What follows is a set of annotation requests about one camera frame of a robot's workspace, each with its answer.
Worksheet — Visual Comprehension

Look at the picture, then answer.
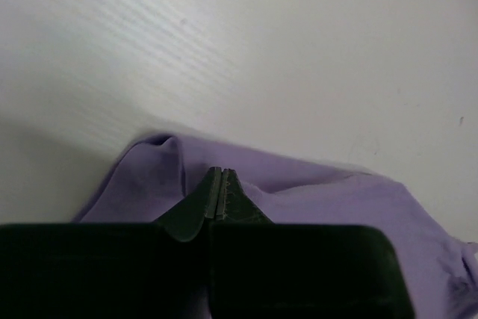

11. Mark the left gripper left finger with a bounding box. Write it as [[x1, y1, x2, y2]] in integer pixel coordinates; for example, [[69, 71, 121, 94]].
[[1, 167, 223, 318]]

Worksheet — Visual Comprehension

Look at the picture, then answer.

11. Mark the lilac t shirt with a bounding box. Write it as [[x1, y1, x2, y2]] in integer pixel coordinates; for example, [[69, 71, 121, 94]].
[[76, 134, 477, 318]]

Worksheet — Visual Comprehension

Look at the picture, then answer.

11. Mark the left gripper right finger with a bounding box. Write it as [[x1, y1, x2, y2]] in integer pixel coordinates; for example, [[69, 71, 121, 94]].
[[208, 167, 415, 318]]

